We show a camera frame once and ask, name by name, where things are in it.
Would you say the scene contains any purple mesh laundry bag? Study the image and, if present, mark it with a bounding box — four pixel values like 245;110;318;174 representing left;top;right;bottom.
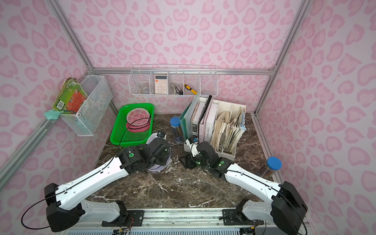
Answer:
146;132;171;172

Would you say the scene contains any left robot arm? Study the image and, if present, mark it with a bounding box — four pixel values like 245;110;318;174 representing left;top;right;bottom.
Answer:
44;132;171;232

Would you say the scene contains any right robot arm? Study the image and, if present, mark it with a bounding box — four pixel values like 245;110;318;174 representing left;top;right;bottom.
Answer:
181;138;308;235

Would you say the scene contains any pink mesh laundry bag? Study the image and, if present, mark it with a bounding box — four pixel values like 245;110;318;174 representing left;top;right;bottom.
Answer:
126;108;151;133

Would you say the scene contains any beige paper stack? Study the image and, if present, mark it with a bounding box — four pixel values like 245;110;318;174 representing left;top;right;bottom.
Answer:
210;111;231;152

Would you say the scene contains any pink white book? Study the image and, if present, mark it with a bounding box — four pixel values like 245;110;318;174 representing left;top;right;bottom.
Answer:
199;100;218;143

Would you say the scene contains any blue lid pencil jar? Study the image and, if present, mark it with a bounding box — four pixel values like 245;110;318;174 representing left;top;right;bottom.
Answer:
170;117;184;143

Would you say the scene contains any white file organizer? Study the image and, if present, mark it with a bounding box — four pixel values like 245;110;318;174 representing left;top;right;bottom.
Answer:
191;96;246;160

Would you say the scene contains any green plastic basket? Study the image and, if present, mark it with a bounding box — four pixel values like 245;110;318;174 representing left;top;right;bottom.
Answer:
110;103;155;147

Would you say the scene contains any green folder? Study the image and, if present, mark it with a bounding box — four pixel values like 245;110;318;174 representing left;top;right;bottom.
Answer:
180;92;201;140

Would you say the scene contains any black binder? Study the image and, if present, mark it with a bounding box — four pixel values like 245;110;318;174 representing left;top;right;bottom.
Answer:
198;95;212;142

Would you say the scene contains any clear tape roll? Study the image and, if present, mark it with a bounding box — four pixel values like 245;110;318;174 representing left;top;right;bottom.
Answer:
140;86;150;95

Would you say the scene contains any black binder clip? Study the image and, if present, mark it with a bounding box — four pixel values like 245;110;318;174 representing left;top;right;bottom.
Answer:
172;83;184;95

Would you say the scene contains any blue lid jar right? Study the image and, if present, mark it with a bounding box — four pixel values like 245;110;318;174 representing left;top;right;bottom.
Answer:
258;157;282;178

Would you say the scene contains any white calculator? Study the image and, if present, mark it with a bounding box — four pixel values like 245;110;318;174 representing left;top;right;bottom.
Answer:
154;75;168;95

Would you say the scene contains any yellow black utility knife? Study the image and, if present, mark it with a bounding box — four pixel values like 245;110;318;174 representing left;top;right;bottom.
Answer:
184;84;197;95

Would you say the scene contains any green red booklet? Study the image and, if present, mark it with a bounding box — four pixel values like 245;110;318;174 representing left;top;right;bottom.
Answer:
52;77;89;114

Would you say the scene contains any mint green star hook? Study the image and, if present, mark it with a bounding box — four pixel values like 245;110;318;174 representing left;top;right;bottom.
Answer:
44;109;63;120

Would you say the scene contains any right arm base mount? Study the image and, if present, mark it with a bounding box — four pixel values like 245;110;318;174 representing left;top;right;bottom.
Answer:
219;199;264;226

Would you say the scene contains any white mesh wall basket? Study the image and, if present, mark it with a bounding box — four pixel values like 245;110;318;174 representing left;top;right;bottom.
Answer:
59;75;113;137

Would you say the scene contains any white wire wall shelf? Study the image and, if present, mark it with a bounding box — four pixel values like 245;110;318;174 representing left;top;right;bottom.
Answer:
128;67;218;97

